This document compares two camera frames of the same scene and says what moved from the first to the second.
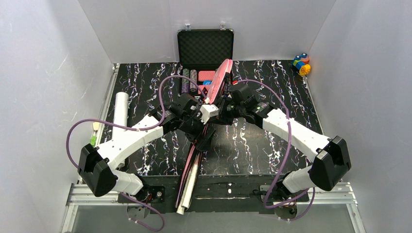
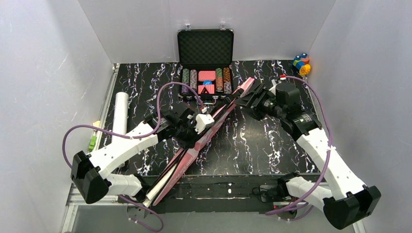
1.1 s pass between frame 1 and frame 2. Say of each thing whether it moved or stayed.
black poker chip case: stayed
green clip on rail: stayed
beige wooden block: stayed
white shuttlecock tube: stayed
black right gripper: moved
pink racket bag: moved
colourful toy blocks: stayed
